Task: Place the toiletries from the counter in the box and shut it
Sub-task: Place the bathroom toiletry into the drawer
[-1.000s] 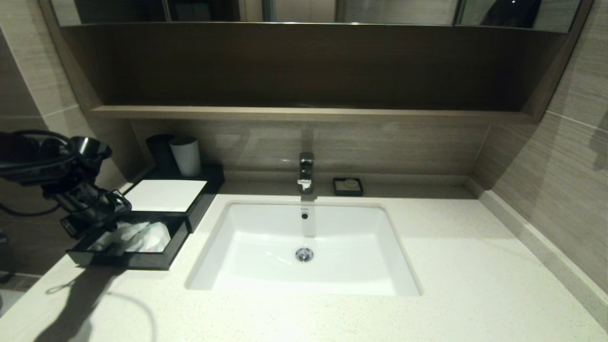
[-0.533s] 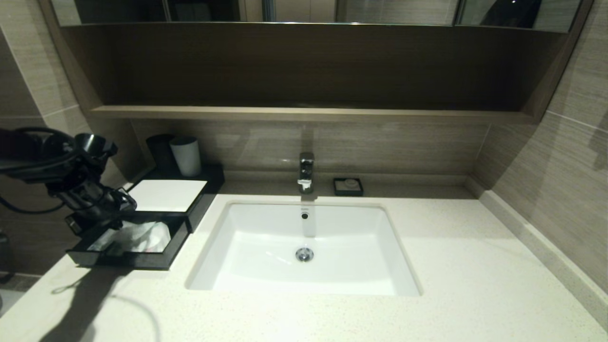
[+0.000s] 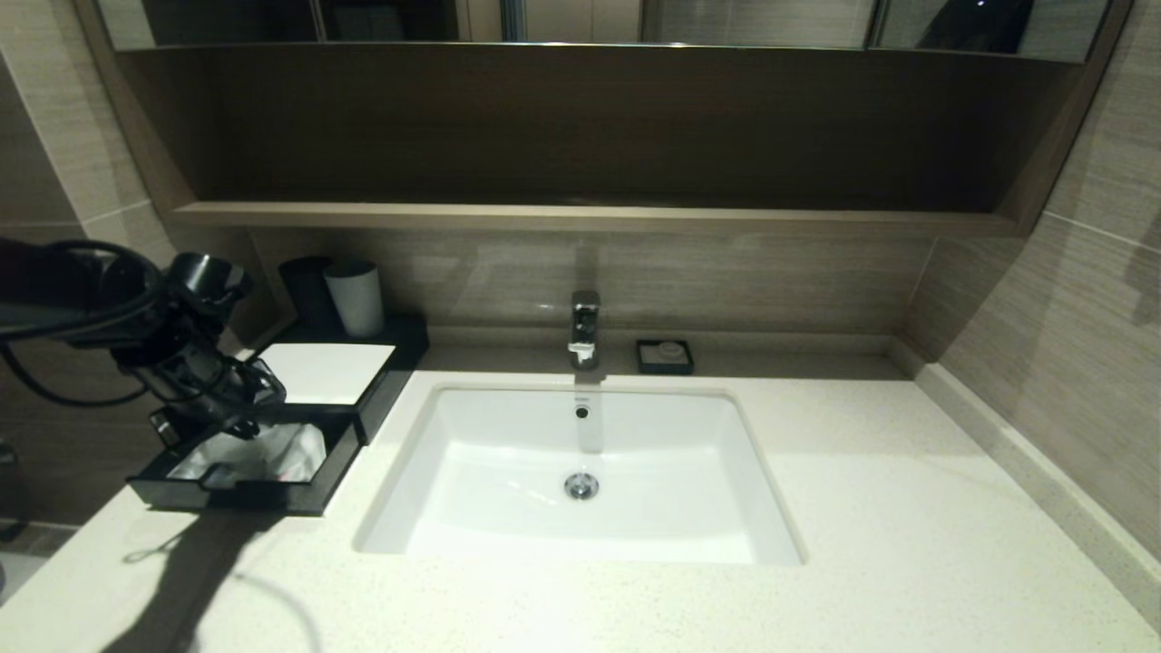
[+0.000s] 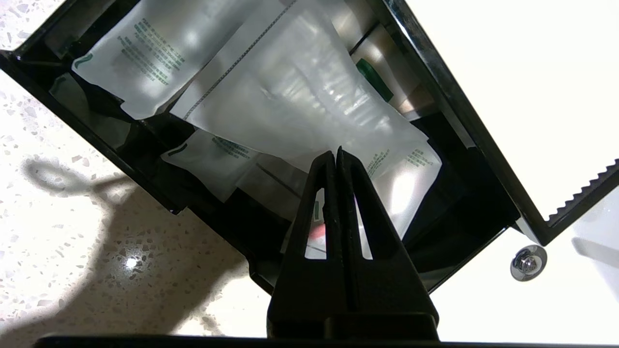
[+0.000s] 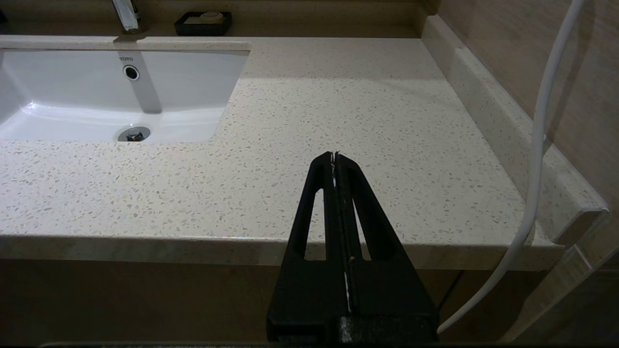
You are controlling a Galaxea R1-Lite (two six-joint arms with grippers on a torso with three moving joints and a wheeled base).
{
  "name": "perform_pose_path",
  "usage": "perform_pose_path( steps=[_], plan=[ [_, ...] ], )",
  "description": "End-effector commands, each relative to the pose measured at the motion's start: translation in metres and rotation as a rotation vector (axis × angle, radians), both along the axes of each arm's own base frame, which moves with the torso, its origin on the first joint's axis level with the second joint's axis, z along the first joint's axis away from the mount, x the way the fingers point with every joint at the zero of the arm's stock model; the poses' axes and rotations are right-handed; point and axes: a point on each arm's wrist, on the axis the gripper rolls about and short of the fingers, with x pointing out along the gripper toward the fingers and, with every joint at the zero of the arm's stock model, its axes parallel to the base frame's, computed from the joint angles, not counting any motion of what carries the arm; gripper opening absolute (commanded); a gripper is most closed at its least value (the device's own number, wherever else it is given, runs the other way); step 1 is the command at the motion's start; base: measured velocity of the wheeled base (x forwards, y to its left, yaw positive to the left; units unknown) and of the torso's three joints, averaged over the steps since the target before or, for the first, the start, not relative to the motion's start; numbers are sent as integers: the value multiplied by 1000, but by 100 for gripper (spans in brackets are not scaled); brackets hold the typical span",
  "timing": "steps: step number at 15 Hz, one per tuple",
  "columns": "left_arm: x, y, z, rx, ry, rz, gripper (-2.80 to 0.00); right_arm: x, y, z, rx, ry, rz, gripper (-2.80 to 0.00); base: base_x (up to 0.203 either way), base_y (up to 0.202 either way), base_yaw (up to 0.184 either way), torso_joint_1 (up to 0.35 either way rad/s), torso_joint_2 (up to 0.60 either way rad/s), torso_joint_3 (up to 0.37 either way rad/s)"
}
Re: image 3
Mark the frosted packet with green print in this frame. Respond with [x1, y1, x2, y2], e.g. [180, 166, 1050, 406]
[168, 443, 220, 482]

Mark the white sink basin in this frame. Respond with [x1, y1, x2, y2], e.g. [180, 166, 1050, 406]
[354, 385, 806, 565]

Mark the black pull-out drawer tray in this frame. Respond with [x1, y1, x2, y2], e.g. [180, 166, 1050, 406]
[127, 404, 366, 516]

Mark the black soap dish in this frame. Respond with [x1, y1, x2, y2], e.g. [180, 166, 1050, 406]
[636, 339, 695, 376]

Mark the black cup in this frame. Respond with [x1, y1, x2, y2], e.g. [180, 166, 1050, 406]
[278, 257, 333, 326]

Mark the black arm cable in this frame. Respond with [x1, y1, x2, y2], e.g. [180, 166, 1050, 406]
[0, 238, 169, 409]

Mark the grey plastic cup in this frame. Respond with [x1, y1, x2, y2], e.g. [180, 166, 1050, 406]
[324, 260, 385, 338]

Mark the chrome faucet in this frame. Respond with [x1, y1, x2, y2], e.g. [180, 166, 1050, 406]
[569, 291, 602, 371]

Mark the black amenity drawer box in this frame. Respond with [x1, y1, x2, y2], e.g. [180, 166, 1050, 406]
[272, 313, 432, 447]

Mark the brown wooden shelf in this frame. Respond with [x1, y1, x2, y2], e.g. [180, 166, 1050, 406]
[172, 201, 1021, 239]

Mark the clear packet with white disc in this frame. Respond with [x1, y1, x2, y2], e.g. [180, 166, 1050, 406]
[207, 435, 309, 486]

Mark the wall mirror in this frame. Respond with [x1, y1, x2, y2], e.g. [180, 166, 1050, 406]
[95, 0, 1112, 64]

